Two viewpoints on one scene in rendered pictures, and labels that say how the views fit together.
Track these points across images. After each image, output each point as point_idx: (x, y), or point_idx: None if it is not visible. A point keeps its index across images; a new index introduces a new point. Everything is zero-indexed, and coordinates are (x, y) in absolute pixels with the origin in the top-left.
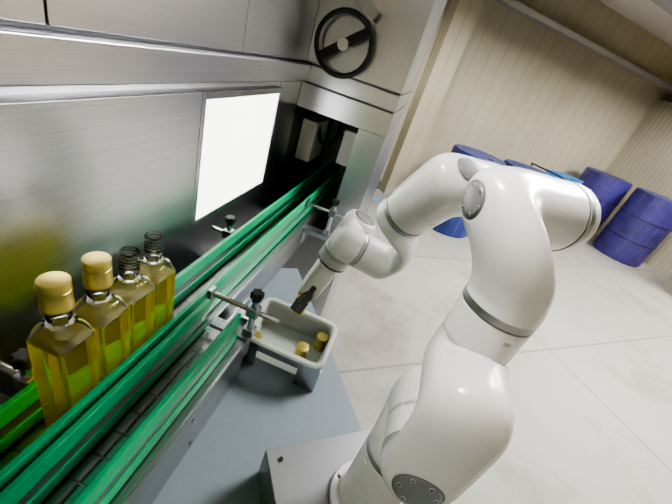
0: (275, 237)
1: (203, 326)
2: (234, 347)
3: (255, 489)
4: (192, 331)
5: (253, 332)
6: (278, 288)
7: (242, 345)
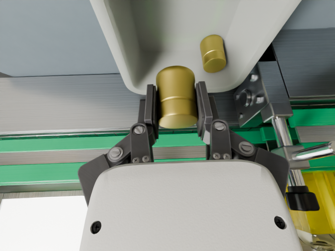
0: (42, 156)
1: (273, 134)
2: (302, 103)
3: None
4: (294, 142)
5: (288, 112)
6: (52, 60)
7: (296, 97)
